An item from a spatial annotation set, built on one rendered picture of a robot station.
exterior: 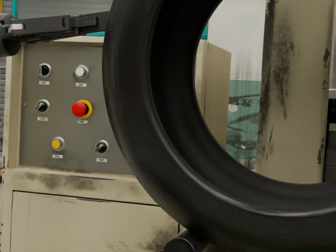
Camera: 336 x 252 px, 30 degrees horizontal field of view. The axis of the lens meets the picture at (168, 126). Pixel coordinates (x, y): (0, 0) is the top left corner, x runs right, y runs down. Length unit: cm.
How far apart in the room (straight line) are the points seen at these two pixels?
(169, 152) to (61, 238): 88
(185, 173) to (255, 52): 921
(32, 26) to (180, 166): 35
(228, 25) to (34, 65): 843
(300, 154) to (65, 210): 72
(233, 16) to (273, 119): 890
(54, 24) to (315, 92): 51
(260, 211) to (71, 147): 95
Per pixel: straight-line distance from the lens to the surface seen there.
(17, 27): 105
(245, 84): 997
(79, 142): 173
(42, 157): 178
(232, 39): 1008
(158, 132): 89
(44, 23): 105
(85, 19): 105
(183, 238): 92
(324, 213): 86
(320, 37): 124
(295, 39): 124
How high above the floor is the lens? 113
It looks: 3 degrees down
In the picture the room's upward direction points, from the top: 3 degrees clockwise
